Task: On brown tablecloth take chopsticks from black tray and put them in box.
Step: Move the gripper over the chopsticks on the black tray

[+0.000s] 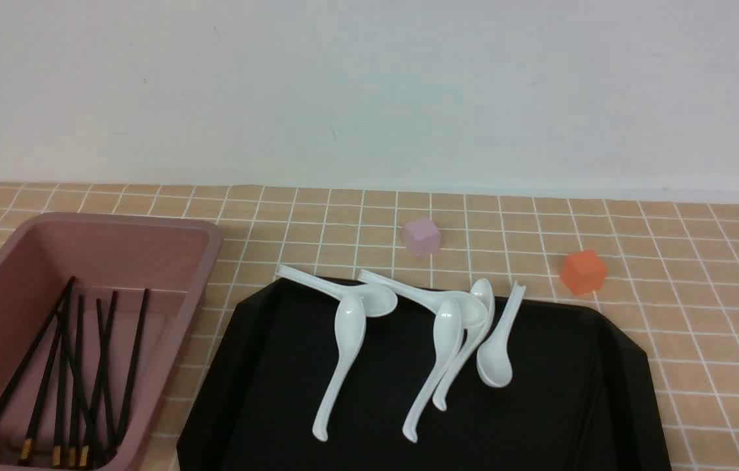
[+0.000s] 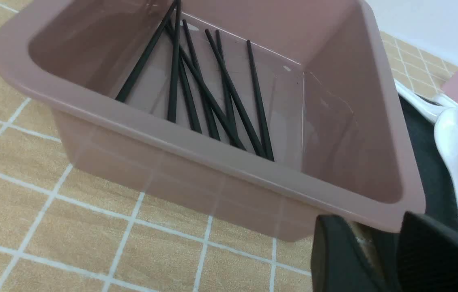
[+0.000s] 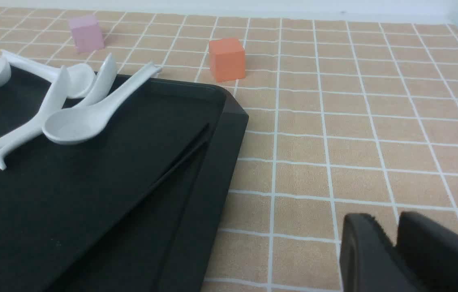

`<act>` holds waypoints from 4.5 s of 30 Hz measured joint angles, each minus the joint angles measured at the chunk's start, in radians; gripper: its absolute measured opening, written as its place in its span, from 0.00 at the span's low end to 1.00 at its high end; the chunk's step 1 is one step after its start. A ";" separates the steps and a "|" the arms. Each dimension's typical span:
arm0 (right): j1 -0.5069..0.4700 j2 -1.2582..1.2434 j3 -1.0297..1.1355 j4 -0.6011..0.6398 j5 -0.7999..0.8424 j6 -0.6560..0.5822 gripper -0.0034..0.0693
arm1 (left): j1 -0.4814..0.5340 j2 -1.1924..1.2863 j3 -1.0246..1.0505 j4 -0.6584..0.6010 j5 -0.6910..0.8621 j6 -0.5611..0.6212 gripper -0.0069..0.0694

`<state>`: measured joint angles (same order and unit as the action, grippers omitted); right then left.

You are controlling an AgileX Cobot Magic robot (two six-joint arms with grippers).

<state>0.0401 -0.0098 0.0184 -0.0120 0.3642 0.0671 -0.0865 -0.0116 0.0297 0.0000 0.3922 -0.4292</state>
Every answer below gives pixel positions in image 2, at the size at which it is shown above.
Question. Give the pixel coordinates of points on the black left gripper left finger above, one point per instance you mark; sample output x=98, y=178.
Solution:
x=338, y=263

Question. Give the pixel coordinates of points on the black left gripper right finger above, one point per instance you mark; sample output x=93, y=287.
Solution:
x=426, y=255

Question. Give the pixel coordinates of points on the black tray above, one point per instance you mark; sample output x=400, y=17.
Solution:
x=436, y=181

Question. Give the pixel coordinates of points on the white spoon upper left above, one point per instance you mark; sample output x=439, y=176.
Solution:
x=429, y=111

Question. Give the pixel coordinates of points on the pink plastic bin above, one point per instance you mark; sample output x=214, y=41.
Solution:
x=336, y=126

